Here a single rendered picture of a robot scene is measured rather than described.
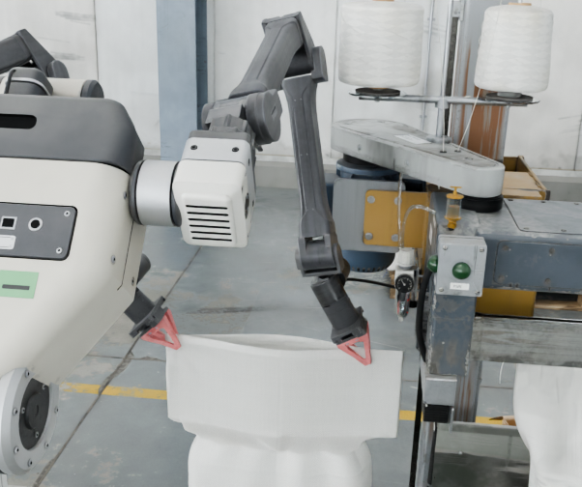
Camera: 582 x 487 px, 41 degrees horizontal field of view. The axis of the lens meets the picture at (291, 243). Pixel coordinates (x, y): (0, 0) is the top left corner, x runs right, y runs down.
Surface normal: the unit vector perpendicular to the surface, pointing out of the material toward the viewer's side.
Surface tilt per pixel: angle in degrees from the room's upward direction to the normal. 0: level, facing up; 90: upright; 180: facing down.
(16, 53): 68
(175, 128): 93
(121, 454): 0
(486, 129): 90
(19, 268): 50
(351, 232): 90
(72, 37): 90
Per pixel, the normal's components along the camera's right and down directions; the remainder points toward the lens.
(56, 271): -0.07, -0.36
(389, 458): 0.03, -0.95
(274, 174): -0.11, 0.33
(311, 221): -0.31, 0.00
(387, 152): -0.85, 0.15
